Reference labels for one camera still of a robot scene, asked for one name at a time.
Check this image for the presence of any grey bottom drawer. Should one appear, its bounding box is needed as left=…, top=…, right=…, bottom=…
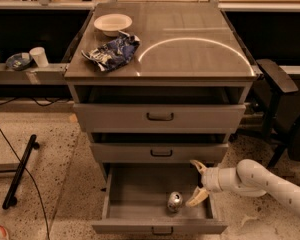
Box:
left=93, top=164, right=226, bottom=236

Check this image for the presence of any grey drawer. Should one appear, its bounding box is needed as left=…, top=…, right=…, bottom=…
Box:
left=93, top=164, right=226, bottom=236
left=91, top=143, right=228, bottom=163
left=74, top=104, right=245, bottom=133

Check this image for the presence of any silver 7up can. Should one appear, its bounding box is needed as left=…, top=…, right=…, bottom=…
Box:
left=167, top=191, right=183, bottom=213

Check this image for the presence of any black bar with wheel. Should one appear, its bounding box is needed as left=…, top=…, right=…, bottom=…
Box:
left=2, top=134, right=40, bottom=210

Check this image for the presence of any white bowl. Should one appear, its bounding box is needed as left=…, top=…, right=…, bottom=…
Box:
left=94, top=14, right=132, bottom=37

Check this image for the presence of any black office chair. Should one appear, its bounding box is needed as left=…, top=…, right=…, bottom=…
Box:
left=229, top=58, right=300, bottom=172

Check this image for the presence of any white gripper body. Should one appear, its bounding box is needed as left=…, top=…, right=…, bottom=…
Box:
left=201, top=167, right=220, bottom=192

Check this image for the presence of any black floor cable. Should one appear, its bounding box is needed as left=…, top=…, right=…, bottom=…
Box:
left=0, top=112, right=51, bottom=240

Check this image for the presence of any blue crumpled chip bag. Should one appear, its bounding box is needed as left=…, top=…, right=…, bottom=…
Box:
left=81, top=31, right=140, bottom=72

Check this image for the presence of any grey side shelf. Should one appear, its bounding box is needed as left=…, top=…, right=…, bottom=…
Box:
left=0, top=63, right=68, bottom=85

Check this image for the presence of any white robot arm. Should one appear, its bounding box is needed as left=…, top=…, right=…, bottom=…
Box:
left=186, top=159, right=300, bottom=217

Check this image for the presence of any grey drawer cabinet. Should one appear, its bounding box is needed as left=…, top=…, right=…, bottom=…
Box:
left=65, top=2, right=256, bottom=174

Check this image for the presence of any grey top drawer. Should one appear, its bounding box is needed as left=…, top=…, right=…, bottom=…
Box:
left=74, top=104, right=245, bottom=133

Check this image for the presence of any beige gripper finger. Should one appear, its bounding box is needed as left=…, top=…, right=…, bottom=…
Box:
left=190, top=160, right=207, bottom=175
left=186, top=187, right=209, bottom=207

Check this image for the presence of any blue bowl with items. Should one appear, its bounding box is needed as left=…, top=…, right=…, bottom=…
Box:
left=6, top=52, right=33, bottom=71

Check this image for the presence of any white paper cup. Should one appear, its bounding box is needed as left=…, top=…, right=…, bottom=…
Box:
left=29, top=47, right=49, bottom=67

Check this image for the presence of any grey middle drawer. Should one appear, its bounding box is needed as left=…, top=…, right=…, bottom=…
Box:
left=91, top=143, right=228, bottom=163

